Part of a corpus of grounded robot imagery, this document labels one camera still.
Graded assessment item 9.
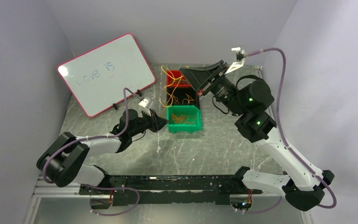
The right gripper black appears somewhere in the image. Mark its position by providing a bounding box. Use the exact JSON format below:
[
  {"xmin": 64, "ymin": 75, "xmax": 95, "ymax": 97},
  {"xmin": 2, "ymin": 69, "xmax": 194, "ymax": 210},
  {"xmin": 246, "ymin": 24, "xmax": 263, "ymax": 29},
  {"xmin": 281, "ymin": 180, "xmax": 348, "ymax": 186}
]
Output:
[{"xmin": 179, "ymin": 60, "xmax": 246, "ymax": 117}]

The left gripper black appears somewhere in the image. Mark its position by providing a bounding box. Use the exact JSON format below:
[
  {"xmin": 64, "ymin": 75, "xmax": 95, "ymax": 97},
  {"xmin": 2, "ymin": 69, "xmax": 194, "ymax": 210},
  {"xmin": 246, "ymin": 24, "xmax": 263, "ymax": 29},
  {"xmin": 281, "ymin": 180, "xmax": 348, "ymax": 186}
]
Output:
[{"xmin": 130, "ymin": 108, "xmax": 169, "ymax": 137}]

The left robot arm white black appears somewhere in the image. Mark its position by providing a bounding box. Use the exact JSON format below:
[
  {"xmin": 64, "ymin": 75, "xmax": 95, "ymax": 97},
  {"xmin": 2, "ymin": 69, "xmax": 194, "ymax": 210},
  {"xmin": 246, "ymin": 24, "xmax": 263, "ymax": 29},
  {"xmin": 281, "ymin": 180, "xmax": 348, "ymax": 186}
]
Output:
[{"xmin": 36, "ymin": 109, "xmax": 168, "ymax": 194}]

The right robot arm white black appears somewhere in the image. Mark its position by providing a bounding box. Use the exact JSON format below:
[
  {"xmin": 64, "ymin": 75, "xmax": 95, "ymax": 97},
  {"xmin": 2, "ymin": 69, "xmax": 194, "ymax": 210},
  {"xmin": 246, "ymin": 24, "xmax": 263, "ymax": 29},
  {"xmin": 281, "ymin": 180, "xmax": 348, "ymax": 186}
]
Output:
[{"xmin": 179, "ymin": 61, "xmax": 334, "ymax": 211}]

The green plastic bin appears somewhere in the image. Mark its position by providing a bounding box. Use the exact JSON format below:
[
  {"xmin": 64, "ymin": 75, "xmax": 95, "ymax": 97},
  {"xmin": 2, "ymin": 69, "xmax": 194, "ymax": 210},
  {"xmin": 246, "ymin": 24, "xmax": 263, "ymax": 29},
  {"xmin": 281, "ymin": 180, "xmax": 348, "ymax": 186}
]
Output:
[{"xmin": 166, "ymin": 105, "xmax": 203, "ymax": 133}]

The red plastic bin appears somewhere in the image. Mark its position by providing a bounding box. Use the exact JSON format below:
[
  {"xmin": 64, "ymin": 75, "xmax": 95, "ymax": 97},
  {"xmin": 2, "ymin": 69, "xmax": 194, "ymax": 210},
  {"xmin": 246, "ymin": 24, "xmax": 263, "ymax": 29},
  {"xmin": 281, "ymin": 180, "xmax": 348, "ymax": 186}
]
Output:
[{"xmin": 165, "ymin": 70, "xmax": 191, "ymax": 88}]

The black plastic bin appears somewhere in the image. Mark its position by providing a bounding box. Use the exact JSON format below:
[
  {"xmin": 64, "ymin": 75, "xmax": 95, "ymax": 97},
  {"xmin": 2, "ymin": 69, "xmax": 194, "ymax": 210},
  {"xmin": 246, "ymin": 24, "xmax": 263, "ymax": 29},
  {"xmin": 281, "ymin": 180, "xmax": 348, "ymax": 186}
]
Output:
[{"xmin": 166, "ymin": 87, "xmax": 200, "ymax": 109}]

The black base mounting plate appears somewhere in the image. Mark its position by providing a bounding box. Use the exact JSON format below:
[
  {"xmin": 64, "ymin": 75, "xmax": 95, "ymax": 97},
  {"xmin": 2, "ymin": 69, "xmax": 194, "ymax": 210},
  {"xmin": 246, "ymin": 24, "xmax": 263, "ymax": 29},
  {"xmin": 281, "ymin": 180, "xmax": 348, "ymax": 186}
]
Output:
[{"xmin": 79, "ymin": 175, "xmax": 262, "ymax": 206}]

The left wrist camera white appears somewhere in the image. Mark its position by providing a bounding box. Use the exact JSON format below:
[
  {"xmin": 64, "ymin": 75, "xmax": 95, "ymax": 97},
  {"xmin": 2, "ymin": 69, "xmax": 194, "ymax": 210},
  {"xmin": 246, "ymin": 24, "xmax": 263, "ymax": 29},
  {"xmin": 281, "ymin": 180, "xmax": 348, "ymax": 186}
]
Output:
[{"xmin": 138, "ymin": 98, "xmax": 154, "ymax": 116}]

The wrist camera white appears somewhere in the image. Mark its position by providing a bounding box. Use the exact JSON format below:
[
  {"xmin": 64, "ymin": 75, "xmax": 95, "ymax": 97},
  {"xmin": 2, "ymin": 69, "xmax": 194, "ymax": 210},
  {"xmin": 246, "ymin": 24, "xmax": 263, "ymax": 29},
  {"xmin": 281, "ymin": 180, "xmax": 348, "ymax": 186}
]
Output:
[
  {"xmin": 138, "ymin": 98, "xmax": 154, "ymax": 116},
  {"xmin": 225, "ymin": 47, "xmax": 246, "ymax": 75}
]

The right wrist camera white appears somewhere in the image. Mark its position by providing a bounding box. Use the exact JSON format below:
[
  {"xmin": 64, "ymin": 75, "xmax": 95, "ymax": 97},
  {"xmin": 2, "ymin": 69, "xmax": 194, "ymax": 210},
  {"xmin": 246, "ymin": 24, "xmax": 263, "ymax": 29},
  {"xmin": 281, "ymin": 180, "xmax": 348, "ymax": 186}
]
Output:
[{"xmin": 225, "ymin": 47, "xmax": 246, "ymax": 75}]

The whiteboard with pink frame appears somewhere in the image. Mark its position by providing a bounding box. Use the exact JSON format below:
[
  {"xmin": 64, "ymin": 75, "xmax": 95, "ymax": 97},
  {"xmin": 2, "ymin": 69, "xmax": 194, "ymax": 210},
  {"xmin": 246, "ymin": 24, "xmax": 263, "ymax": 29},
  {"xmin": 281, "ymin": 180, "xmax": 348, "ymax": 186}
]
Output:
[{"xmin": 57, "ymin": 33, "xmax": 157, "ymax": 118}]

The aluminium rail frame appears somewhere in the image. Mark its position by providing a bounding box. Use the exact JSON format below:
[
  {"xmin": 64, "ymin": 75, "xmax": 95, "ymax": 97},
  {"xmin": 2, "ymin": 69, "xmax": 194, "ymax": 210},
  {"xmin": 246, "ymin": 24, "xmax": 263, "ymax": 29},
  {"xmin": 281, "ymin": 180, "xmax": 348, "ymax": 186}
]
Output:
[{"xmin": 24, "ymin": 175, "xmax": 305, "ymax": 224}]

